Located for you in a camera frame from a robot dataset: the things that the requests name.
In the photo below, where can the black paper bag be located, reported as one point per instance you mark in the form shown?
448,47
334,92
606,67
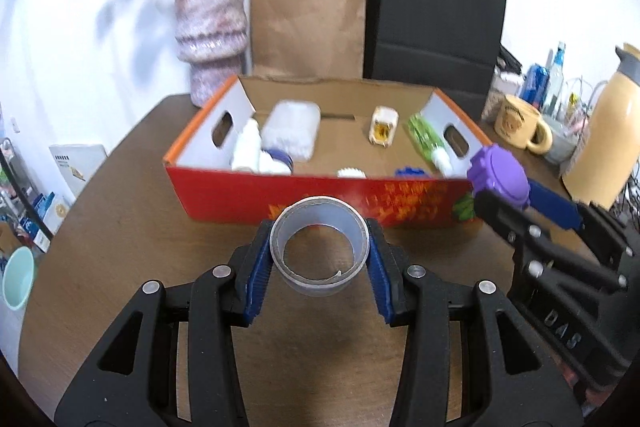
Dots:
435,22

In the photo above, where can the purple-rimmed white lid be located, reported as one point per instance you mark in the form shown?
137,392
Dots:
275,164

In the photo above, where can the green spray bottle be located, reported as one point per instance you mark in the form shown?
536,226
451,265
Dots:
425,137

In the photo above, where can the blue notched bottle cap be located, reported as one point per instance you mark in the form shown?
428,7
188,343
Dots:
412,173

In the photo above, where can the small white spray bottle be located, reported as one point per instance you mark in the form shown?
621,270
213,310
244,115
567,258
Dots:
247,147

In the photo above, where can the blue drink can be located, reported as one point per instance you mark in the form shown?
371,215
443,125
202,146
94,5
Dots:
534,82

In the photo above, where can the blue white carton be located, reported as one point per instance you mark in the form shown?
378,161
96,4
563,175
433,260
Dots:
50,212

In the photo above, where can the metal storage trolley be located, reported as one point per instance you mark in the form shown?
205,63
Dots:
10,187

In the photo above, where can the brown paper bag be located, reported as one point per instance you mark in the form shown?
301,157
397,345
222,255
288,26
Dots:
305,22

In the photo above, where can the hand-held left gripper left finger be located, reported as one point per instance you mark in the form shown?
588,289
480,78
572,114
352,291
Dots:
257,277

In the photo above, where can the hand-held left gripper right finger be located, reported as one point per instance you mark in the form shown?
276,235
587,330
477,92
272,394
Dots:
380,282

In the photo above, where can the pink mottled vase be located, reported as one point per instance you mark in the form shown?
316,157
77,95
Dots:
210,32

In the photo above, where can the purple notched bottle cap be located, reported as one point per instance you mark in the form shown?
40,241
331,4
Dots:
500,174

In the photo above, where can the clear plastic bottle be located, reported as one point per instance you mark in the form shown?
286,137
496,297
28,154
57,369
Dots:
554,82

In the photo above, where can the pale grey cup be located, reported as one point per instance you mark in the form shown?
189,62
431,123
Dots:
560,148

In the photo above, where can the clear tape roll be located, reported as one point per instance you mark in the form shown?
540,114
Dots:
315,285

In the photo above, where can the red cardboard box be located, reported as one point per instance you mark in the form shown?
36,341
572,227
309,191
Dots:
340,142

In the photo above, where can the clear jar with black clips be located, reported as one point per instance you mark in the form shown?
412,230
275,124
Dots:
502,92

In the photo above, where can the yellow bear mug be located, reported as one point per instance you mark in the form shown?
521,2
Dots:
515,122

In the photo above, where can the beige power adapter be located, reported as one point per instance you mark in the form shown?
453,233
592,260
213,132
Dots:
384,127

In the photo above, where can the translucent plastic container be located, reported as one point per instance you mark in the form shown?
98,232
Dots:
292,127

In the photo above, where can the white ribbed bottle cap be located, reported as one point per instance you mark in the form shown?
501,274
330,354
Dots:
351,173

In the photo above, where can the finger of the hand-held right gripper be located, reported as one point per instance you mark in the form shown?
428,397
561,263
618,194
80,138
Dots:
500,212
555,207

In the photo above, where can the yellow thermos jug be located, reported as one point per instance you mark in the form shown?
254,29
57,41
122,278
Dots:
605,142

